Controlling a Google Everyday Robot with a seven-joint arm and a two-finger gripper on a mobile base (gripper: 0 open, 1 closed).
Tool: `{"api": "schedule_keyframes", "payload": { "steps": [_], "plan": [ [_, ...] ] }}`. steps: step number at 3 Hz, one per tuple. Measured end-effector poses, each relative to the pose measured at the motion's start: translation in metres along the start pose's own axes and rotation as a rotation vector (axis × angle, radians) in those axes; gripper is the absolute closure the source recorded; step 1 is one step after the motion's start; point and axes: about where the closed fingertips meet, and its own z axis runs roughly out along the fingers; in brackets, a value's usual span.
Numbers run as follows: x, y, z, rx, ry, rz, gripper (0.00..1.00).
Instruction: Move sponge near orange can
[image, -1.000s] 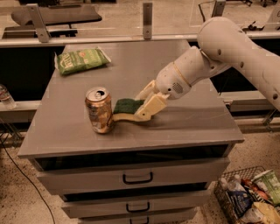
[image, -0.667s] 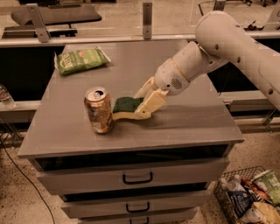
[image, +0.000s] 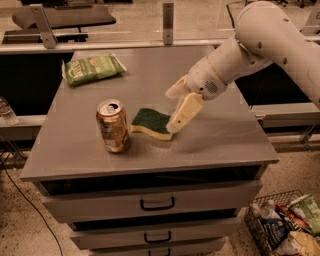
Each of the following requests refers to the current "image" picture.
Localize bottom grey drawer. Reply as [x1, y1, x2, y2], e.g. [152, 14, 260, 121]
[89, 237, 225, 256]

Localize metal bracket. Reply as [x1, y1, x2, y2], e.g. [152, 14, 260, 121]
[29, 4, 57, 49]
[162, 2, 174, 45]

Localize orange soda can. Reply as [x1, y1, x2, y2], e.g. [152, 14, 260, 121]
[96, 99, 129, 153]

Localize green snack bag in basket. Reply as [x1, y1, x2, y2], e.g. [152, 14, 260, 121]
[289, 194, 320, 236]

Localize centre metal bracket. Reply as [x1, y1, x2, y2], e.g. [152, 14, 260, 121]
[162, 2, 174, 45]

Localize blue snack bag in basket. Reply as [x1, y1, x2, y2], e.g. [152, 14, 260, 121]
[260, 218, 289, 249]

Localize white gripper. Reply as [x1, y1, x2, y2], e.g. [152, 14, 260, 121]
[165, 57, 227, 134]

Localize red snack bag in basket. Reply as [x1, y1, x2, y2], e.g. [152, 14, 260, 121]
[275, 204, 307, 231]

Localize yellow bag in basket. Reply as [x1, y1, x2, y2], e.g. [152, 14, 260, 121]
[274, 231, 320, 256]

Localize black office chair base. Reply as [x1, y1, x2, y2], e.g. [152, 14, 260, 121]
[2, 5, 116, 44]

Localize grey drawer cabinet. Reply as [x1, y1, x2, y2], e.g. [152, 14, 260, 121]
[22, 47, 277, 256]

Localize green and yellow sponge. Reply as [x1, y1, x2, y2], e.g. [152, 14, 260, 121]
[131, 108, 172, 141]

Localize wire basket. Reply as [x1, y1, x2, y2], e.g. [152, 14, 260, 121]
[244, 189, 305, 256]

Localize green chip bag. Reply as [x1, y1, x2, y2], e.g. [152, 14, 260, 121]
[64, 54, 127, 86]

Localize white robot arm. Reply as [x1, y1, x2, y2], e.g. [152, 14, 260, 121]
[166, 1, 320, 134]

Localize middle grey drawer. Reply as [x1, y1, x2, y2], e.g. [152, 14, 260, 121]
[71, 217, 241, 250]

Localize clear plastic water bottle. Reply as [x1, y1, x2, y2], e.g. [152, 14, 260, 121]
[0, 96, 18, 125]

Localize black floor cable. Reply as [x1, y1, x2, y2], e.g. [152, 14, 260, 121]
[0, 156, 64, 256]

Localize plastic bottle in basket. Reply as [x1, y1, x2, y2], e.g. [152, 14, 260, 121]
[260, 199, 280, 219]

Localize left metal bracket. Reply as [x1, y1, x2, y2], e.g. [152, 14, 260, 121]
[29, 4, 57, 49]

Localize top grey drawer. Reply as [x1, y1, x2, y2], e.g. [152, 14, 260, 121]
[43, 180, 262, 223]

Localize grey drawer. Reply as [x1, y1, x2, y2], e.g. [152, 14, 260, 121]
[89, 237, 225, 256]
[43, 180, 262, 223]
[71, 217, 241, 250]

